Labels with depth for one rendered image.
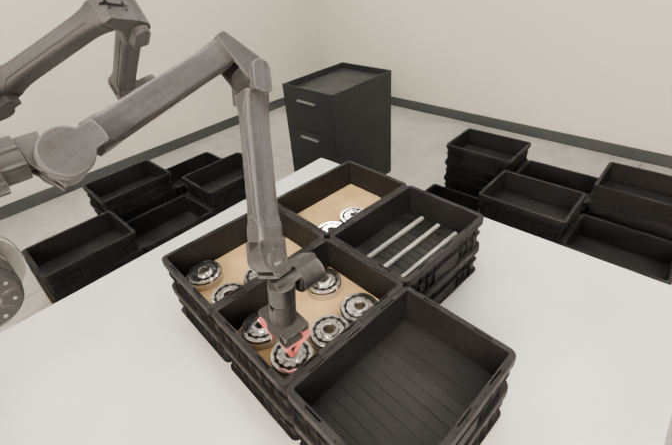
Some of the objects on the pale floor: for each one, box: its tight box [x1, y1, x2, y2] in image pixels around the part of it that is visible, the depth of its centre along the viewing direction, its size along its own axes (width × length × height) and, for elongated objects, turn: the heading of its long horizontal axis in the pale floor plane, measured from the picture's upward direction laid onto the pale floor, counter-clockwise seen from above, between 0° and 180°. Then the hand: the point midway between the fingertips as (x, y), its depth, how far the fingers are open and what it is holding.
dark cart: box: [282, 62, 391, 175], centre depth 299 cm, size 62×45×90 cm
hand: (284, 344), depth 94 cm, fingers open, 6 cm apart
